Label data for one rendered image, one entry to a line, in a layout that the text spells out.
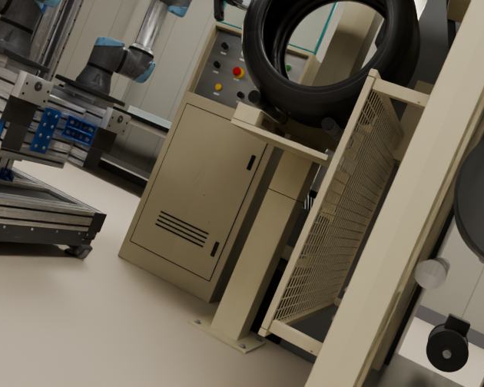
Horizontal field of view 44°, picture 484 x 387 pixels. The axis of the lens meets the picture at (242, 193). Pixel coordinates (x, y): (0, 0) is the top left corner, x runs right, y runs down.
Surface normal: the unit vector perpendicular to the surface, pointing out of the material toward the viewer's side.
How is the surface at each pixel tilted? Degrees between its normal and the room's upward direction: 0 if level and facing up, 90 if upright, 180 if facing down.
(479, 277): 90
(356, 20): 90
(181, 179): 90
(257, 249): 90
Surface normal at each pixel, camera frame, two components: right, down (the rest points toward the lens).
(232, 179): -0.33, -0.10
